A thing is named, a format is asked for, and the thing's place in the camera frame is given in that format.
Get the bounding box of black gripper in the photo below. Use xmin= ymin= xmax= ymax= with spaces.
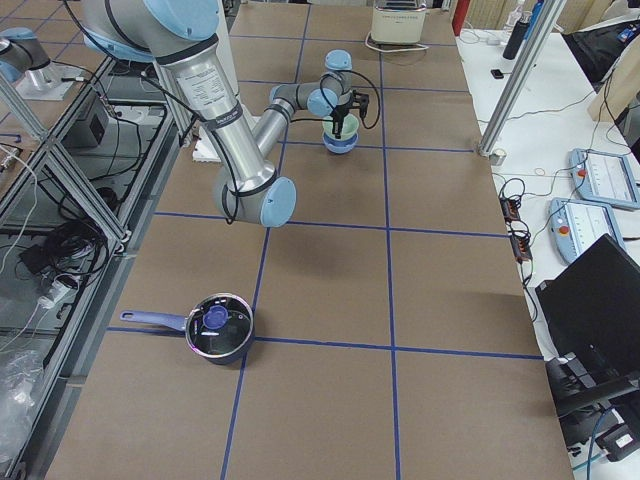
xmin=330 ymin=90 xmax=370 ymax=139

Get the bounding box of green bowl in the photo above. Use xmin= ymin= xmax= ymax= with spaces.
xmin=322 ymin=114 xmax=360 ymax=143

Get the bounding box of blue bowl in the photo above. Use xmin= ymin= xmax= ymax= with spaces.
xmin=322 ymin=134 xmax=359 ymax=155

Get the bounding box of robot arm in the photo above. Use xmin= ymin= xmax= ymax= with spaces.
xmin=78 ymin=1 xmax=369 ymax=228

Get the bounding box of cream silver toaster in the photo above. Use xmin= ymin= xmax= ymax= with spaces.
xmin=370 ymin=0 xmax=428 ymax=45

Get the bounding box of black orange adapter upper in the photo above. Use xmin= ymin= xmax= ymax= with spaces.
xmin=500 ymin=199 xmax=521 ymax=223

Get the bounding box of black orange adapter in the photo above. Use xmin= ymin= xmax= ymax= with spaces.
xmin=510 ymin=235 xmax=533 ymax=264
xmin=500 ymin=199 xmax=521 ymax=223

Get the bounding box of black water bottle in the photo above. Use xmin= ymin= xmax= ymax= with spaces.
xmin=503 ymin=12 xmax=531 ymax=60

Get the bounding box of black orange adapter lower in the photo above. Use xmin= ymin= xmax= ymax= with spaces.
xmin=510 ymin=235 xmax=533 ymax=264

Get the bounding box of dark blue saucepan with lid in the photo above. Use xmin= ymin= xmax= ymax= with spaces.
xmin=120 ymin=293 xmax=255 ymax=365

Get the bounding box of blue teach pendant near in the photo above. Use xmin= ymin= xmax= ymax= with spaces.
xmin=549 ymin=197 xmax=626 ymax=264

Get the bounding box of blue teach pendant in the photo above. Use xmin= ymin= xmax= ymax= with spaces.
xmin=568 ymin=149 xmax=639 ymax=210
xmin=549 ymin=197 xmax=626 ymax=264

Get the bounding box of blue teach pendant far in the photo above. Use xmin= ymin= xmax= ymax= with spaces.
xmin=568 ymin=149 xmax=639 ymax=210

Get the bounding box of black laptop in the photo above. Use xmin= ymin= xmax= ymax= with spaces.
xmin=534 ymin=233 xmax=640 ymax=376

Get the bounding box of clear plastic bag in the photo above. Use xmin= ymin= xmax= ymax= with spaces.
xmin=1 ymin=349 xmax=44 ymax=462

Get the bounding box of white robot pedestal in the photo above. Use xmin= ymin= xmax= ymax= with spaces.
xmin=193 ymin=0 xmax=260 ymax=163

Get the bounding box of aluminium frame post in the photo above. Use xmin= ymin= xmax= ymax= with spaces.
xmin=477 ymin=0 xmax=567 ymax=166

